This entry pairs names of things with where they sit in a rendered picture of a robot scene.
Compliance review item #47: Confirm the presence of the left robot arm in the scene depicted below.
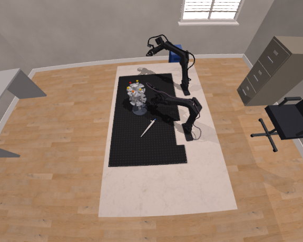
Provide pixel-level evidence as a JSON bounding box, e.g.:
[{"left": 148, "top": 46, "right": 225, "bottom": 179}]
[{"left": 152, "top": 90, "right": 202, "bottom": 141}]

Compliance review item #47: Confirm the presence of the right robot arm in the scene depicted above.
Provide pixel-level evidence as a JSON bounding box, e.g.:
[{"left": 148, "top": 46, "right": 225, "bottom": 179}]
[{"left": 155, "top": 36, "right": 190, "bottom": 96}]

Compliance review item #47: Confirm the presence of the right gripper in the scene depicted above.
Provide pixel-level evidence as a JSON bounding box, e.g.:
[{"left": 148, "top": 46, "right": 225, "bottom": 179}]
[{"left": 146, "top": 44, "right": 159, "bottom": 56}]

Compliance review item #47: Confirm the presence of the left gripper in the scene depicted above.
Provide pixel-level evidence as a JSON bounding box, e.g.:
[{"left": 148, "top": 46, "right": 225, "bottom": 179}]
[{"left": 151, "top": 88, "right": 160, "bottom": 105}]

